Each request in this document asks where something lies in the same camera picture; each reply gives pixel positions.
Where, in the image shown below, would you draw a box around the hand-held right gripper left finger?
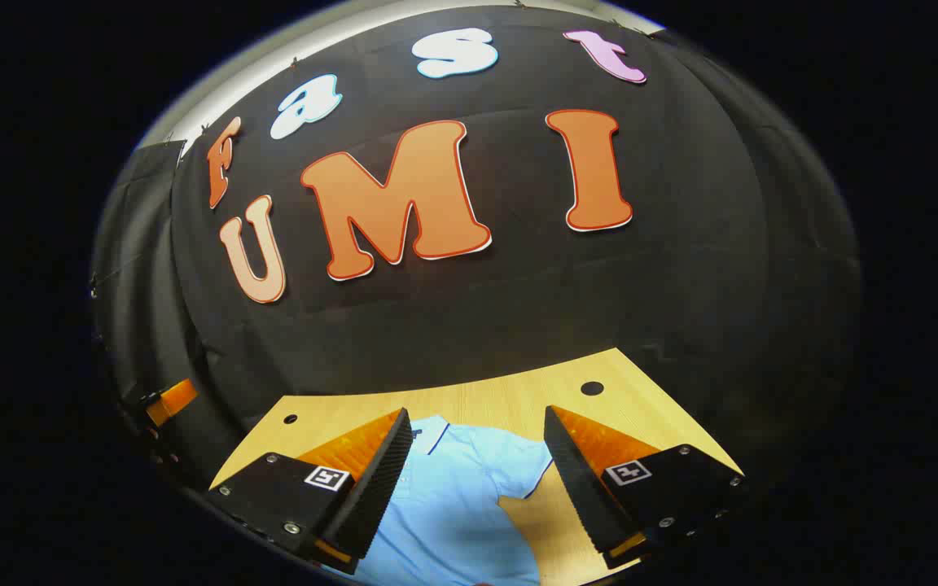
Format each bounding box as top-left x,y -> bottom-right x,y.
207,407 -> 414,575

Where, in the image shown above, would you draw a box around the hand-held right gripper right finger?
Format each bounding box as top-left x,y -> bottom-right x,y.
543,405 -> 748,571

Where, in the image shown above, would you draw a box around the light blue T-shirt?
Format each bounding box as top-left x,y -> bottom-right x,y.
331,415 -> 555,586

